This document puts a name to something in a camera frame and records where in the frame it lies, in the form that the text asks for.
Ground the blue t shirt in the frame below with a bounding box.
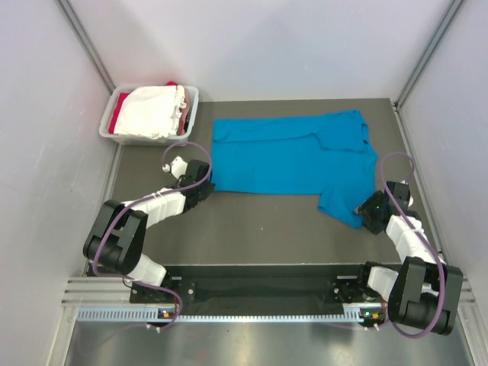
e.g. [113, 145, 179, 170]
[211, 110, 378, 229]

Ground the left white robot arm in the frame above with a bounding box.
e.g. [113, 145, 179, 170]
[82, 157, 214, 304]

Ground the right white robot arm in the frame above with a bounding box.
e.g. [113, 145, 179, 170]
[355, 181, 463, 336]

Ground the white plastic bin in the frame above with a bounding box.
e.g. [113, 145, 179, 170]
[99, 84, 199, 146]

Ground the white t shirt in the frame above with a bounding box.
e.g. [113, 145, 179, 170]
[114, 85, 188, 139]

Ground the red t shirt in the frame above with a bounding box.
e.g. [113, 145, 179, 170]
[108, 79, 191, 135]

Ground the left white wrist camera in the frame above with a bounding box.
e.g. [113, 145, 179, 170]
[162, 156, 188, 179]

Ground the grey slotted cable duct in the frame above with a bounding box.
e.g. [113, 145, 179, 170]
[76, 307, 385, 326]

